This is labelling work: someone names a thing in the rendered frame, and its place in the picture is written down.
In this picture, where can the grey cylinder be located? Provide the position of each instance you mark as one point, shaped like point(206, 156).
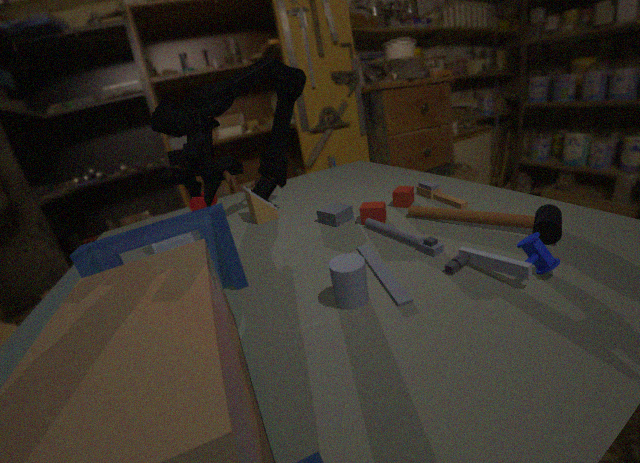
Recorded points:
point(348, 275)

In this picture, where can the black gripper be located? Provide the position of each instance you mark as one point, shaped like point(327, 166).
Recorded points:
point(211, 173)

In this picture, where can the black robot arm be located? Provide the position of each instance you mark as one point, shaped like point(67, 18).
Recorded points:
point(214, 99)

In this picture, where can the black-headed mallet with wooden handle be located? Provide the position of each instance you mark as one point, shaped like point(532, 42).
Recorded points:
point(548, 220)

